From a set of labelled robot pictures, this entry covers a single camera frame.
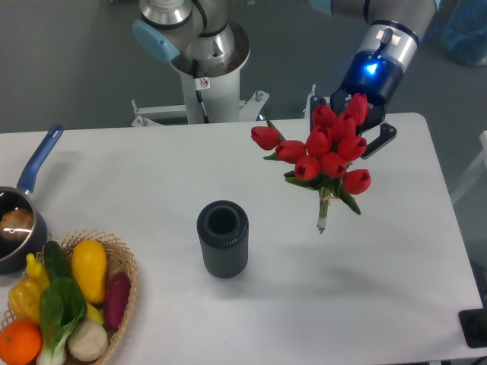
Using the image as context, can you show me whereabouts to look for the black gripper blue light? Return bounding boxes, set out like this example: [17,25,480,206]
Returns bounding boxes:
[309,52,403,159]

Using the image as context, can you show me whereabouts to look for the red tulip bouquet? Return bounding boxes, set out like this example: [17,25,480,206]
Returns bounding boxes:
[251,94,371,233]

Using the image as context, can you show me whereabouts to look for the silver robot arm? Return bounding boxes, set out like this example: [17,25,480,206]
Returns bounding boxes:
[310,1,440,159]

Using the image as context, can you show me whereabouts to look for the blue translucent container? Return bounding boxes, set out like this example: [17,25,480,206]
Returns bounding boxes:
[441,1,486,66]

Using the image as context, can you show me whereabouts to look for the dark grey ribbed vase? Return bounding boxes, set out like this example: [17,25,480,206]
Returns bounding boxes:
[196,200,250,279]

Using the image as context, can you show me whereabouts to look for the black device at edge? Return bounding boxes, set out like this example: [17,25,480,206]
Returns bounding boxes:
[458,309,486,348]

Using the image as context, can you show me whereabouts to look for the woven wicker basket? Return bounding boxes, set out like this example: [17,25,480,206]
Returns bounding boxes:
[1,230,138,364]

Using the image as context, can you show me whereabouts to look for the purple sweet potato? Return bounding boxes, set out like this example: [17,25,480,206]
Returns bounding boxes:
[103,271,131,330]

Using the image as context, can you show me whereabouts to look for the dark green cucumber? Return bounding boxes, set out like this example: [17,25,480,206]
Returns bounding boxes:
[43,240,72,281]

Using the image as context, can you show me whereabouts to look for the green bok choy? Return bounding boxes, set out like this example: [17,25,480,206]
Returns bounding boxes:
[36,276,88,365]

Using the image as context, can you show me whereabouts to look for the small yellow pepper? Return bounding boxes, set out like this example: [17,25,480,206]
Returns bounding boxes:
[26,253,49,291]

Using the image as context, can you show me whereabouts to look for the brown bread roll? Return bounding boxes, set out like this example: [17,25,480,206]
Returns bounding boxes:
[1,208,33,241]

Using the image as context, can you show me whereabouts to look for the yellow bell pepper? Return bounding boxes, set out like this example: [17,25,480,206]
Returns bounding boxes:
[8,279,41,325]

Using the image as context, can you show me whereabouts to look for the orange fruit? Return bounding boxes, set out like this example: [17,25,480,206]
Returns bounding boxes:
[1,321,42,364]

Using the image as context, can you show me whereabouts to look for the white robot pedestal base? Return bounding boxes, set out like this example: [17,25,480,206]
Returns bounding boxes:
[132,1,269,124]

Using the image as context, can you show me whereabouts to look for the blue handled saucepan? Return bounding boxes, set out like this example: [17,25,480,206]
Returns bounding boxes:
[1,125,64,275]

